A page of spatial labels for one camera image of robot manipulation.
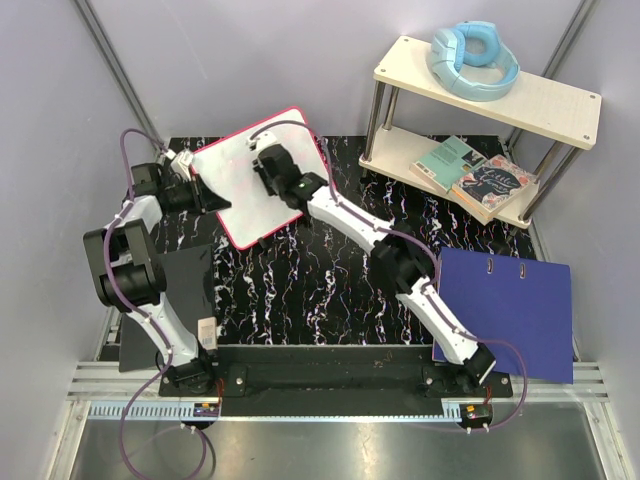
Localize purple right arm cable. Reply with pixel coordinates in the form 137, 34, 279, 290
248, 119, 529, 432

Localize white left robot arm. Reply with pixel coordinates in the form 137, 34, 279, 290
83, 163, 231, 396

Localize white barcode label tag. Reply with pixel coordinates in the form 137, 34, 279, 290
198, 317, 218, 351

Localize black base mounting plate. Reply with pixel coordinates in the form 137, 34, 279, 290
159, 345, 514, 421

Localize light blue headphones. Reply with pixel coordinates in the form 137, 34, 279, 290
426, 21, 521, 102

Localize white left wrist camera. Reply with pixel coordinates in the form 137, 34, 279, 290
170, 149, 194, 181

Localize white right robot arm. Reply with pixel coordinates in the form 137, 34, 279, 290
249, 140, 496, 397

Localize teal paperback book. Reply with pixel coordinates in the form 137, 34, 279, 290
409, 136, 487, 196

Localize navy floral book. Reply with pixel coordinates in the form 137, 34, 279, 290
450, 155, 537, 225

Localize pink-framed whiteboard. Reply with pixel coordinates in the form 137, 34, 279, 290
192, 106, 328, 250

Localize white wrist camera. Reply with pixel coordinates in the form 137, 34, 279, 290
170, 149, 194, 181
247, 130, 279, 153

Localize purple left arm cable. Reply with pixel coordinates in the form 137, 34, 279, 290
103, 128, 217, 477

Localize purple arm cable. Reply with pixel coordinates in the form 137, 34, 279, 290
248, 119, 529, 432
103, 128, 217, 477

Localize black flat panel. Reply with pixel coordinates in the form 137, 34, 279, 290
119, 244, 215, 372

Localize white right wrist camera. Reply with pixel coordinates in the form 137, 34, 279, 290
247, 130, 279, 153

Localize blue ring binder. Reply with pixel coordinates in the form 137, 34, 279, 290
438, 247, 573, 384

